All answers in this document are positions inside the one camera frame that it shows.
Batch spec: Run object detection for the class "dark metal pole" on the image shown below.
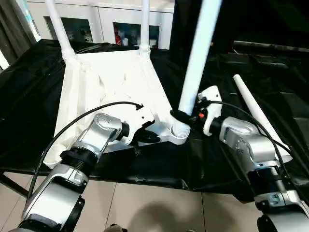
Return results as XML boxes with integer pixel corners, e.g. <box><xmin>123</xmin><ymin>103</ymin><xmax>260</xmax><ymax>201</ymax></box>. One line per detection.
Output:
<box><xmin>233</xmin><ymin>40</ymin><xmax>309</xmax><ymax>52</ymax></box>

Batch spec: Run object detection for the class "black frame leg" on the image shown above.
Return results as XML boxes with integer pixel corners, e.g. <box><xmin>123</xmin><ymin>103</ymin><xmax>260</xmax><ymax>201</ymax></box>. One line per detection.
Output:
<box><xmin>0</xmin><ymin>173</ymin><xmax>30</xmax><ymax>198</ymax></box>

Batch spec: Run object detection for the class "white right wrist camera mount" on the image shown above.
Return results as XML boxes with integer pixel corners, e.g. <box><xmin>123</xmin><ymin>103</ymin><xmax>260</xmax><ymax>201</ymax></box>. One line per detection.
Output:
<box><xmin>197</xmin><ymin>86</ymin><xmax>222</xmax><ymax>136</ymax></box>

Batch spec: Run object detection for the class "white plastic table leg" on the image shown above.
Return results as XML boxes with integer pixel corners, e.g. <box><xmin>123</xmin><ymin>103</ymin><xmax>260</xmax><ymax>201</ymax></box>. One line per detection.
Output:
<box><xmin>44</xmin><ymin>0</ymin><xmax>78</xmax><ymax>61</ymax></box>
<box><xmin>233</xmin><ymin>74</ymin><xmax>294</xmax><ymax>163</ymax></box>
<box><xmin>170</xmin><ymin>0</ymin><xmax>223</xmax><ymax>139</ymax></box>
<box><xmin>138</xmin><ymin>0</ymin><xmax>152</xmax><ymax>57</ymax></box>

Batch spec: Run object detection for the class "black backdrop cloth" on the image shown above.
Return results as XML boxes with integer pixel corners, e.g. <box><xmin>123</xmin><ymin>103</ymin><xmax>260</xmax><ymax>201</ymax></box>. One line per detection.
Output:
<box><xmin>172</xmin><ymin>0</ymin><xmax>309</xmax><ymax>57</ymax></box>

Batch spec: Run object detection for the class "grey curtain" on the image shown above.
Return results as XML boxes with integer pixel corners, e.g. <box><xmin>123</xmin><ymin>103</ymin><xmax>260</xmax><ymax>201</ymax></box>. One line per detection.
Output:
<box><xmin>0</xmin><ymin>0</ymin><xmax>37</xmax><ymax>69</ymax></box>

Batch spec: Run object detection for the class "white plastic table top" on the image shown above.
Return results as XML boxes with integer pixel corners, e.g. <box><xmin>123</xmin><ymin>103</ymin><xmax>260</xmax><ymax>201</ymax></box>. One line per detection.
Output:
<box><xmin>43</xmin><ymin>49</ymin><xmax>192</xmax><ymax>170</ymax></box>

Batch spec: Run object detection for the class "white glass-door cabinet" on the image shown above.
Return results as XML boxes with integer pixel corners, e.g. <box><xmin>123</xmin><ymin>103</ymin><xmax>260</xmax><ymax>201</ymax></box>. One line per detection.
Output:
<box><xmin>31</xmin><ymin>0</ymin><xmax>175</xmax><ymax>50</ymax></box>

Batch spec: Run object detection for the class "black left wrist camera cable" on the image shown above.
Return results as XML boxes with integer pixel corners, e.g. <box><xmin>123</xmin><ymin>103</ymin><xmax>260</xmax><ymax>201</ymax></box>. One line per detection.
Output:
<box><xmin>28</xmin><ymin>101</ymin><xmax>144</xmax><ymax>202</ymax></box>

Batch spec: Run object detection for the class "black glossy mat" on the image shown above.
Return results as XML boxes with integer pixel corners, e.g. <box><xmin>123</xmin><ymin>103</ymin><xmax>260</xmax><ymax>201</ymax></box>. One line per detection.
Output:
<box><xmin>0</xmin><ymin>38</ymin><xmax>309</xmax><ymax>204</ymax></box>

